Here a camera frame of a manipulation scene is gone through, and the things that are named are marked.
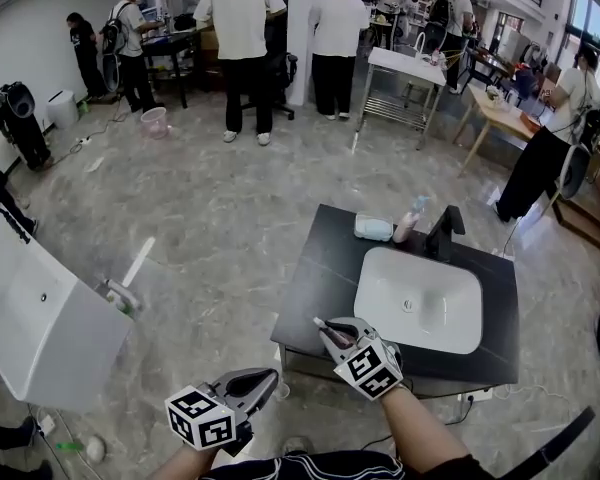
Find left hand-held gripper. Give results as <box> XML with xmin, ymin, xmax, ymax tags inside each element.
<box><xmin>164</xmin><ymin>367</ymin><xmax>280</xmax><ymax>457</ymax></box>

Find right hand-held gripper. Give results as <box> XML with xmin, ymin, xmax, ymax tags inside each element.
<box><xmin>318</xmin><ymin>316</ymin><xmax>404</xmax><ymax>401</ymax></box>

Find person's right forearm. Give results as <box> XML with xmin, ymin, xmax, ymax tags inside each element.
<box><xmin>379</xmin><ymin>386</ymin><xmax>470</xmax><ymax>475</ymax></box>

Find person's left forearm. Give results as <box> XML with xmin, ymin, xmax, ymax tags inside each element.
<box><xmin>147</xmin><ymin>445</ymin><xmax>217</xmax><ymax>480</ymax></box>

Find black top wooden vanity cabinet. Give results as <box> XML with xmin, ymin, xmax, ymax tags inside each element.
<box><xmin>270</xmin><ymin>203</ymin><xmax>521</xmax><ymax>400</ymax></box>

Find person's black striped shorts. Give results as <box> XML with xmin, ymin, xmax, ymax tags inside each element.
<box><xmin>199</xmin><ymin>450</ymin><xmax>406</xmax><ymax>480</ymax></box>

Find white sink basin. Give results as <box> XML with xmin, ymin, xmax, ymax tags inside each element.
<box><xmin>353</xmin><ymin>246</ymin><xmax>484</xmax><ymax>355</ymax></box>

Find clear soap dish box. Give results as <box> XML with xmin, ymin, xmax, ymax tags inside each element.
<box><xmin>354</xmin><ymin>211</ymin><xmax>394</xmax><ymax>241</ymax></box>

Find pink soap pump bottle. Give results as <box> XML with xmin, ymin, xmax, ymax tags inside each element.
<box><xmin>392</xmin><ymin>196</ymin><xmax>431</xmax><ymax>244</ymax></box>

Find black sink faucet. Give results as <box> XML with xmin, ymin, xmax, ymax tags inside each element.
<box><xmin>424</xmin><ymin>205</ymin><xmax>466</xmax><ymax>264</ymax></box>

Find white floor fitting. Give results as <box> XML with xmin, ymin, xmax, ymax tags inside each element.
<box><xmin>102</xmin><ymin>236</ymin><xmax>157</xmax><ymax>317</ymax></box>

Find white ball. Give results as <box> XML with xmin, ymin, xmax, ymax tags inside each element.
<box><xmin>85</xmin><ymin>435</ymin><xmax>106</xmax><ymax>464</ymax></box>

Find white freestanding bathtub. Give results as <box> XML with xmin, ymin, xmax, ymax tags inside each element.
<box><xmin>0</xmin><ymin>207</ymin><xmax>134</xmax><ymax>413</ymax></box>

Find black bar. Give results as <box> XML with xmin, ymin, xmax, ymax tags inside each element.
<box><xmin>499</xmin><ymin>406</ymin><xmax>597</xmax><ymax>480</ymax></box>

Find light wooden table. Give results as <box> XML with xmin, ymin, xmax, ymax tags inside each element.
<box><xmin>452</xmin><ymin>83</ymin><xmax>544</xmax><ymax>177</ymax></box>

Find wooden crate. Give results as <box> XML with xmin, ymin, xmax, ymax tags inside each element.
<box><xmin>552</xmin><ymin>157</ymin><xmax>600</xmax><ymax>257</ymax></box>

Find black office chair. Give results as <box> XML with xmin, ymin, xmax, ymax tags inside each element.
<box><xmin>244</xmin><ymin>0</ymin><xmax>299</xmax><ymax>121</ymax></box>

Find white metal table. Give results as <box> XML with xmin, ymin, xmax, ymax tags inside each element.
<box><xmin>355</xmin><ymin>46</ymin><xmax>447</xmax><ymax>150</ymax></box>

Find pink plastic bin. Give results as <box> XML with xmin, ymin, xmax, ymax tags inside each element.
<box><xmin>140</xmin><ymin>107</ymin><xmax>169</xmax><ymax>140</ymax></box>

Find black bathtub faucet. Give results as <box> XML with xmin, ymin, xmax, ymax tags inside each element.
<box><xmin>0</xmin><ymin>207</ymin><xmax>33</xmax><ymax>245</ymax></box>

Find black white backpack rig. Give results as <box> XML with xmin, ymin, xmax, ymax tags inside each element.
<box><xmin>559</xmin><ymin>105</ymin><xmax>600</xmax><ymax>200</ymax></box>

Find white lidded bin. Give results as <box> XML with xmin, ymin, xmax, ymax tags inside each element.
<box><xmin>46</xmin><ymin>89</ymin><xmax>80</xmax><ymax>129</ymax></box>

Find black desk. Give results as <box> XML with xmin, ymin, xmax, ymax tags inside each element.
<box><xmin>142</xmin><ymin>30</ymin><xmax>201</xmax><ymax>109</ymax></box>

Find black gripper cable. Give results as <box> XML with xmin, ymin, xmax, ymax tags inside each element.
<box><xmin>360</xmin><ymin>432</ymin><xmax>396</xmax><ymax>453</ymax></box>

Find black power cable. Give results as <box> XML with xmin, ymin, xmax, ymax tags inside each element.
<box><xmin>444</xmin><ymin>396</ymin><xmax>476</xmax><ymax>427</ymax></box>

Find white cable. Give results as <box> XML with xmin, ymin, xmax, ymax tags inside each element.
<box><xmin>492</xmin><ymin>381</ymin><xmax>571</xmax><ymax>405</ymax></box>

